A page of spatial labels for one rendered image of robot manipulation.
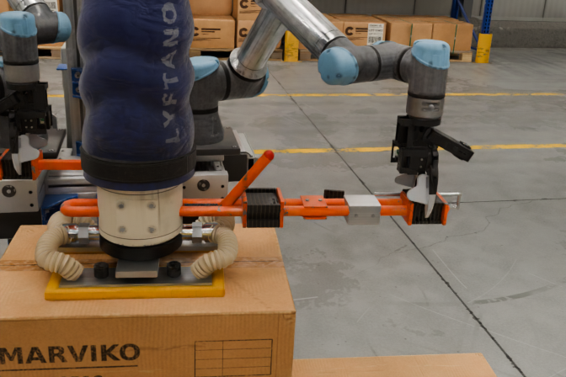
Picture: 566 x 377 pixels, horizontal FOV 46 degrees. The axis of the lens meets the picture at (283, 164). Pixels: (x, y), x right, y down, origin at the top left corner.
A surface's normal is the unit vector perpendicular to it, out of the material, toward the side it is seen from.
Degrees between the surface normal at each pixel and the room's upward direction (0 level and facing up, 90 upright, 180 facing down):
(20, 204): 90
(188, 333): 90
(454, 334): 0
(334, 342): 0
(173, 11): 79
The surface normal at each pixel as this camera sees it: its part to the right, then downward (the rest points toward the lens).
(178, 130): 0.85, 0.04
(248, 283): 0.04, -0.94
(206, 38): 0.16, 0.36
